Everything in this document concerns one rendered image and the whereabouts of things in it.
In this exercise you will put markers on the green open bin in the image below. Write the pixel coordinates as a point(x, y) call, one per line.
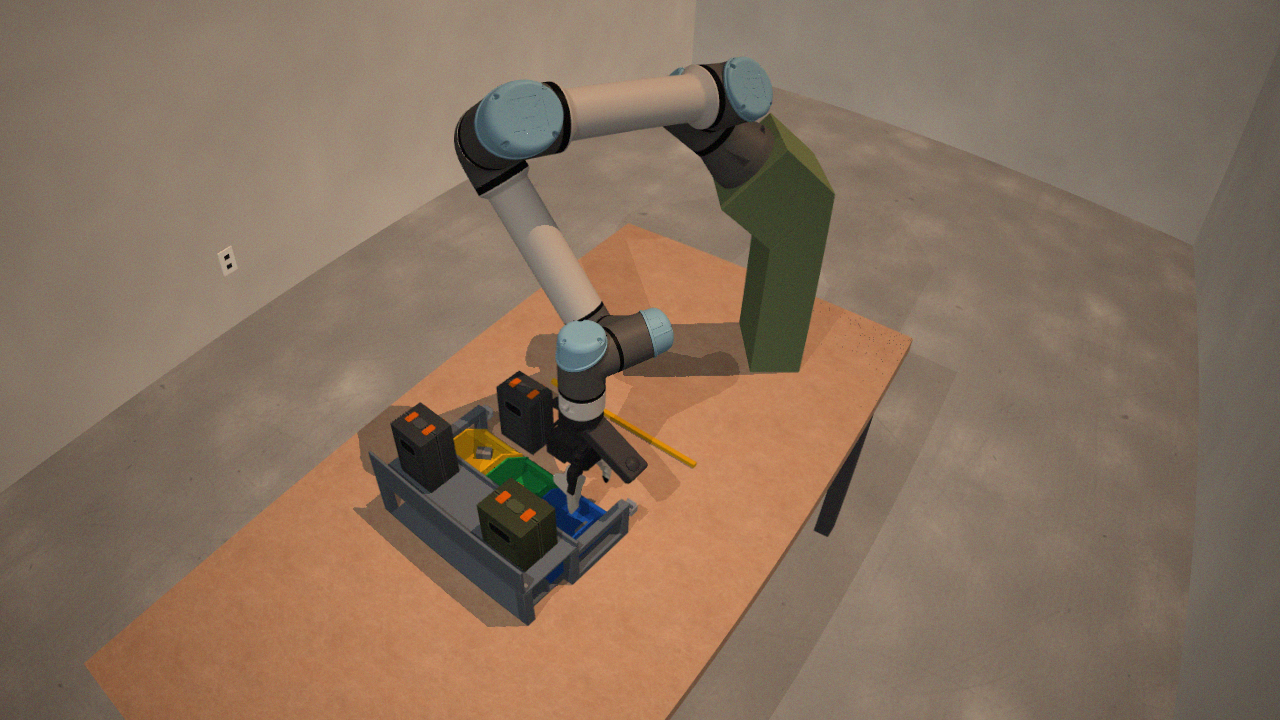
point(526, 472)

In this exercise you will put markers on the grey metal shelf rack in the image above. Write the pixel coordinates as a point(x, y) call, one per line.
point(458, 497)

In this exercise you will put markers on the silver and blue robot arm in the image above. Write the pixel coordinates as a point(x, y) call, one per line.
point(523, 118)

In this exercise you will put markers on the yellow bar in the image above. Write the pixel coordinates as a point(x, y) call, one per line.
point(644, 435)

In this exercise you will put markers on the blue bin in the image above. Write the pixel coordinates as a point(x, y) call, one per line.
point(569, 522)

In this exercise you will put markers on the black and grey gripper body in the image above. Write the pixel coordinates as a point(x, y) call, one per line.
point(565, 443)

